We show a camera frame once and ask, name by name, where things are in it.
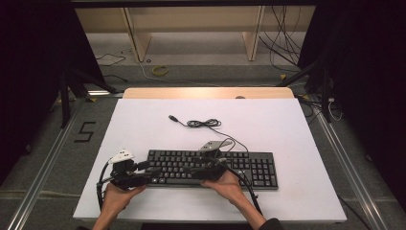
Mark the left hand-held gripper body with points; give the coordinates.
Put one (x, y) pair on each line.
(126, 177)

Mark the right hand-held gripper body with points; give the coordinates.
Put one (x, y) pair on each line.
(212, 166)

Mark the black keyboard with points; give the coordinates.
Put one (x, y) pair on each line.
(255, 169)

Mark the person's left hand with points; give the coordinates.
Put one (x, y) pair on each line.
(116, 199)

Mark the person's right hand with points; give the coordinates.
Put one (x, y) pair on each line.
(226, 188)

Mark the white board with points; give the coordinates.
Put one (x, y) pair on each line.
(255, 121)

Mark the yellow tape roll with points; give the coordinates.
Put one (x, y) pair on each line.
(160, 70)

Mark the black metal stand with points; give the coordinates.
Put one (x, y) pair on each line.
(72, 86)
(316, 80)

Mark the light wooden shelf unit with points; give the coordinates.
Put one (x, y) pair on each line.
(198, 19)

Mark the aluminium rail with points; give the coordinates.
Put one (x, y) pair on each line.
(41, 172)
(351, 172)

